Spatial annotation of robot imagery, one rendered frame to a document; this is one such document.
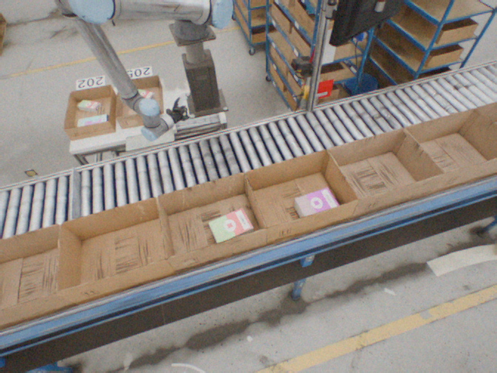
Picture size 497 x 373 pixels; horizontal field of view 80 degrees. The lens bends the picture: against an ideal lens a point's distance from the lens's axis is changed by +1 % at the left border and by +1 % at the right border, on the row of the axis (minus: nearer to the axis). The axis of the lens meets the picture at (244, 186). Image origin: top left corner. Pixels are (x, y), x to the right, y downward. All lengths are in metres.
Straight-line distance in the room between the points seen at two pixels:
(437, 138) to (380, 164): 0.37
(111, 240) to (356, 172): 1.20
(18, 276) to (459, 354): 2.35
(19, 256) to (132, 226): 0.48
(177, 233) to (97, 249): 0.35
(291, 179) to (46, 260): 1.15
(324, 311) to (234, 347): 0.62
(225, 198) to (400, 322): 1.41
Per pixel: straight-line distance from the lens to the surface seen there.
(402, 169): 1.65
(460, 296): 2.50
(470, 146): 1.91
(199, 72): 1.89
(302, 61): 1.84
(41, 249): 1.60
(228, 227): 1.26
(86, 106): 2.35
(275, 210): 1.37
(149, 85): 2.36
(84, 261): 1.48
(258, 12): 4.14
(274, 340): 2.09
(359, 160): 1.62
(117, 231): 1.48
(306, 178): 1.48
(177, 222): 1.40
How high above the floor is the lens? 2.07
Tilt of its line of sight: 55 degrees down
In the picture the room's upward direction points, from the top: 5 degrees counter-clockwise
